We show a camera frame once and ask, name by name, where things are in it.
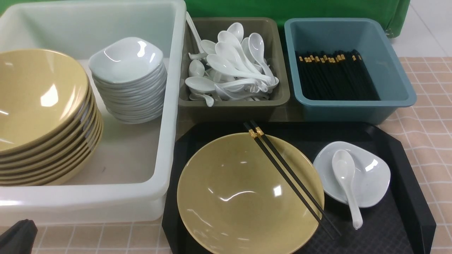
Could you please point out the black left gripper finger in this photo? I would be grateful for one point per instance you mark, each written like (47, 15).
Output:
(19, 239)

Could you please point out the yellow noodle bowl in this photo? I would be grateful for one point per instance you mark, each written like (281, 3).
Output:
(233, 200)

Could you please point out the black chopstick gold band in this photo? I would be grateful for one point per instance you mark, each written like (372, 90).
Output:
(300, 180)
(282, 173)

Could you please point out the white soup spoon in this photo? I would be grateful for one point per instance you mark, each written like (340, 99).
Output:
(344, 170)

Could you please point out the stack of yellow bowls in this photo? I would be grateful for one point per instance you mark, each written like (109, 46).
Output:
(50, 124)

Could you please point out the white plastic tub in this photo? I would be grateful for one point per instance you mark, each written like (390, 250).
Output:
(126, 178)

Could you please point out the stack of white dishes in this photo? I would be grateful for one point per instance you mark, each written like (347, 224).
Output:
(130, 75)

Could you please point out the pile of white spoons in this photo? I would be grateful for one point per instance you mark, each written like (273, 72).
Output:
(232, 69)

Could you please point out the olive plastic spoon bin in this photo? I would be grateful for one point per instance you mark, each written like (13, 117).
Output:
(208, 28)

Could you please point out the white sauce dish on tray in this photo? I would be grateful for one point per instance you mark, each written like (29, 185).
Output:
(372, 175)

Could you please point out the bundle of black chopsticks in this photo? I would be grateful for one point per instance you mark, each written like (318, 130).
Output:
(341, 75)

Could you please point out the blue plastic chopstick bin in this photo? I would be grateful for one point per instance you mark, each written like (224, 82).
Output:
(365, 36)

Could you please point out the green cloth backdrop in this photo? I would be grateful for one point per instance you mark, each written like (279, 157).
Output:
(390, 14)

